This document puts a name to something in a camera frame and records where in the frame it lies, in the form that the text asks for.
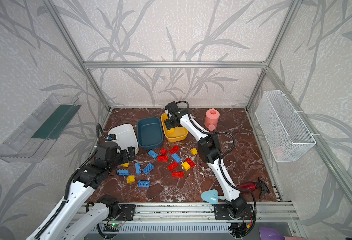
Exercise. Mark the blue lego brick bottom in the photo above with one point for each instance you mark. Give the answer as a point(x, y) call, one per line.
point(143, 184)

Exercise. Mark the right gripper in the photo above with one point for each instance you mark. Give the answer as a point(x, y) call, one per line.
point(170, 122)

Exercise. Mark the light blue toy shovel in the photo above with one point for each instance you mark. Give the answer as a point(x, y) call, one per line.
point(213, 197)

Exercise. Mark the pink toy watering can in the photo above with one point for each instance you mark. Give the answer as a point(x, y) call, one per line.
point(211, 119)

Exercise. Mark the blue lego brick diagonal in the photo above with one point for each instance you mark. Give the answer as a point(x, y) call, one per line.
point(148, 169)

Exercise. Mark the yellow lego small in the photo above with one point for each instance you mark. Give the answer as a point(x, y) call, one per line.
point(194, 151)

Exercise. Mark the clear acrylic wall shelf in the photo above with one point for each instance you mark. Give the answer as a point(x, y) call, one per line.
point(31, 141)

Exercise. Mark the red lego brick top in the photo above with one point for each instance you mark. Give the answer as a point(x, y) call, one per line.
point(174, 150)

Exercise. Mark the small red lego brick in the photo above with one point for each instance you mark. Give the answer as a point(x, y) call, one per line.
point(163, 152)

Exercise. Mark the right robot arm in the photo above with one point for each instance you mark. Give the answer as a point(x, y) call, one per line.
point(239, 201)

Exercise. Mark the aluminium front rail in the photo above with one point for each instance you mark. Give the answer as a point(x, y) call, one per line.
point(200, 212)

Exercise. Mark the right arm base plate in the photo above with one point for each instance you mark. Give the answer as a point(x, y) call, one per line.
point(222, 214)

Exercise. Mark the blue lego brick upper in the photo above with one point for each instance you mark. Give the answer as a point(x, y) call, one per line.
point(153, 154)

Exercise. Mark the red lego brick bottom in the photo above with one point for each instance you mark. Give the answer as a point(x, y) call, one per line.
point(177, 174)

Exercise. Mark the blue lego brick centre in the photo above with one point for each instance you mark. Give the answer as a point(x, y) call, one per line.
point(176, 157)

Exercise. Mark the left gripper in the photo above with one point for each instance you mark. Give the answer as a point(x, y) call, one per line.
point(125, 154)

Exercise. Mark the teal plastic bin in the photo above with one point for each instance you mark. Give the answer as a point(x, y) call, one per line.
point(150, 135)

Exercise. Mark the purple toy object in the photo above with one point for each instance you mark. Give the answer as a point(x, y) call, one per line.
point(270, 234)

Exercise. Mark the white wire basket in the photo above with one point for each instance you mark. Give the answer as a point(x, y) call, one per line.
point(285, 132)

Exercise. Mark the white plastic bin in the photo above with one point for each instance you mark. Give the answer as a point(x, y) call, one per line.
point(126, 137)

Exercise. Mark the yellow lego square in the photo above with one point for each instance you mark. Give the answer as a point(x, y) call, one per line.
point(186, 166)

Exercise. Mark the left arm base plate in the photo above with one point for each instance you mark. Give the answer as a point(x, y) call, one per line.
point(127, 212)

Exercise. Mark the yellow plastic bin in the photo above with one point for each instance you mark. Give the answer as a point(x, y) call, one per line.
point(179, 133)

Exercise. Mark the blue lego brick upright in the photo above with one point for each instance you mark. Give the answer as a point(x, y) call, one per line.
point(138, 168)

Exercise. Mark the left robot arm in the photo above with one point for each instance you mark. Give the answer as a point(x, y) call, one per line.
point(80, 186)

